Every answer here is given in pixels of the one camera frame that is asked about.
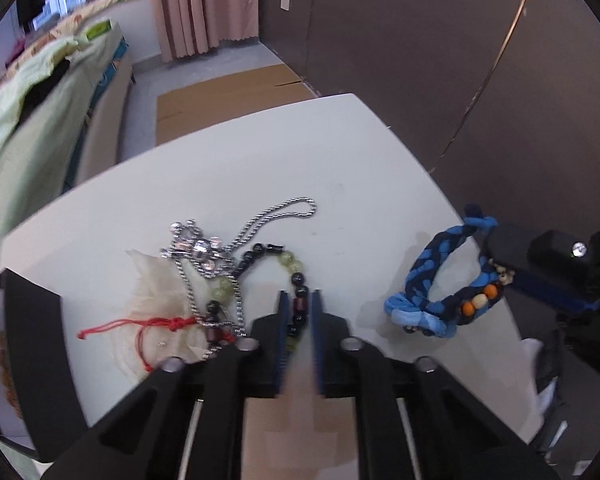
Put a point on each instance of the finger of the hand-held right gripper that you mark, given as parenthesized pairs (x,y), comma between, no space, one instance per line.
(515,247)
(550,290)

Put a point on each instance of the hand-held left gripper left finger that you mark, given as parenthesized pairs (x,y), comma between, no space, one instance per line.
(281,325)

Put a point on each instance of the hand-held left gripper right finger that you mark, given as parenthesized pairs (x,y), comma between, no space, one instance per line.
(317,335)

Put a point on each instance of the white organza pouch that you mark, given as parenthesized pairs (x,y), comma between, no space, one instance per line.
(145,285)

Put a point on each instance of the black jewelry box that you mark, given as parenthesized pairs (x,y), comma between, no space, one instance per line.
(35,320)

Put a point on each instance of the brown cardboard sheet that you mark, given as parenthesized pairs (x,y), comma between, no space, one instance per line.
(220,105)

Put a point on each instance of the beige bed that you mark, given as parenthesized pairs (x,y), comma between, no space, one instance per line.
(105,125)

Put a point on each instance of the light green blanket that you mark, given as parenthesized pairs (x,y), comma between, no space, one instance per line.
(35,160)

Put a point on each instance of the blue patterned bedsheet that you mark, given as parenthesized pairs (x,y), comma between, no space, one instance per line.
(105,77)

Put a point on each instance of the pink curtain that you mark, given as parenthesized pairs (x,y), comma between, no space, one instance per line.
(200,5)

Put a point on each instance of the black cloth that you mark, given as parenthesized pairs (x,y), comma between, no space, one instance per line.
(50,82)

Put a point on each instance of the green packet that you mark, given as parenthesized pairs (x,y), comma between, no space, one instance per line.
(99,30)

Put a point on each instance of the pink cloth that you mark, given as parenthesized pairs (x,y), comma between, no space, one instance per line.
(15,50)

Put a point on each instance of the black hanging garment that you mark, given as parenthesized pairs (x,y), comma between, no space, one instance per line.
(30,5)

